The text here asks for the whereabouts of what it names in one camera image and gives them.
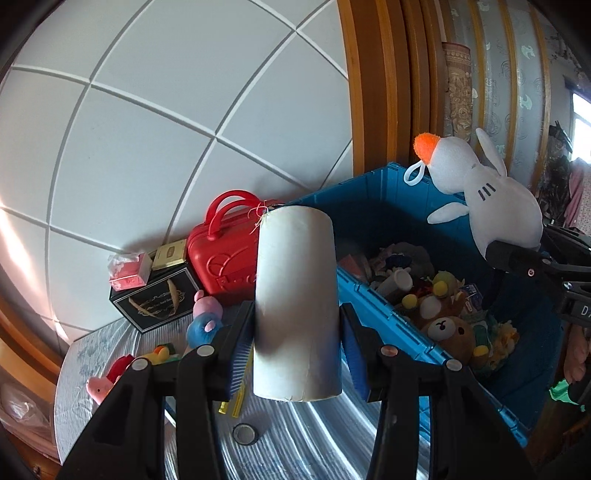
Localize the red box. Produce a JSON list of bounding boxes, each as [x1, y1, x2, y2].
[[339, 256, 370, 282]]

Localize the small round tin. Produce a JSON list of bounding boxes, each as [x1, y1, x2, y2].
[[232, 424, 258, 446]]

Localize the patterned wall hanging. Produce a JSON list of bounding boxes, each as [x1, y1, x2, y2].
[[441, 41, 478, 139]]

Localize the pink tissue pack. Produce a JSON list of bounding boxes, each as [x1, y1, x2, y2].
[[107, 252, 153, 292]]

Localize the hanging clothes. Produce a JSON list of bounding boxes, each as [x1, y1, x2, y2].
[[540, 124, 591, 227]]

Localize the red hard-shell suitcase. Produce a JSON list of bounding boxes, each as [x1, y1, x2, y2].
[[187, 190, 282, 308]]

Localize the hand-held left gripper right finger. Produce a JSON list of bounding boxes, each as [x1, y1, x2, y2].
[[339, 302, 539, 480]]

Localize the yellow duck plush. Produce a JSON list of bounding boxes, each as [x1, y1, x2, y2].
[[139, 345, 171, 365]]

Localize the clear plastic bag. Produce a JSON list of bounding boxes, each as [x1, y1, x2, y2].
[[0, 383, 51, 435]]

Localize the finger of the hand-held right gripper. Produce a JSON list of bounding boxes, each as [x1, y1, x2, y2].
[[540, 226, 591, 264], [485, 240, 568, 278]]

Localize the brown bear plush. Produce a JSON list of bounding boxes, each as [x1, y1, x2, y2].
[[422, 316, 476, 365]]

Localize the wooden headboard frame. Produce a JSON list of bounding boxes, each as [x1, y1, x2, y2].
[[0, 0, 444, 462]]

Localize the brown plush yellow pompoms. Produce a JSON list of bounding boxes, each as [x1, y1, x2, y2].
[[402, 270, 467, 328]]

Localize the yellow ruler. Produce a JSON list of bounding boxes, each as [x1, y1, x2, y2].
[[219, 383, 247, 416]]

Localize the gold box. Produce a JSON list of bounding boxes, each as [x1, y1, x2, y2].
[[151, 240, 189, 271]]

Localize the white padded headboard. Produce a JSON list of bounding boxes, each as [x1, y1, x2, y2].
[[0, 0, 356, 342]]

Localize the pink pig plush blue shirt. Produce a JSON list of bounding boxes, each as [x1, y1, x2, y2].
[[186, 291, 225, 349]]

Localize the person's right forearm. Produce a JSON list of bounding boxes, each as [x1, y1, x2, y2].
[[563, 323, 591, 384]]

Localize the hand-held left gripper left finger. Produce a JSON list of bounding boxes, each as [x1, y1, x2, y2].
[[58, 300, 257, 480]]

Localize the black gift box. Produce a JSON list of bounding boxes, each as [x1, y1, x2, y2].
[[109, 265, 200, 334]]

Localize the blue plastic storage crate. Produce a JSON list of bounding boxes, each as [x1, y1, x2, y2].
[[284, 161, 568, 448]]

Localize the pink pig plush red dress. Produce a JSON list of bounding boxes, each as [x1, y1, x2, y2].
[[87, 354, 136, 404]]

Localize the white plush orange tuft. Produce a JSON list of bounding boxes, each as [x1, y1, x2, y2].
[[405, 127, 544, 261]]

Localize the striped bedsheet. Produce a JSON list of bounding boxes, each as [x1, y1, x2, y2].
[[55, 318, 439, 480]]

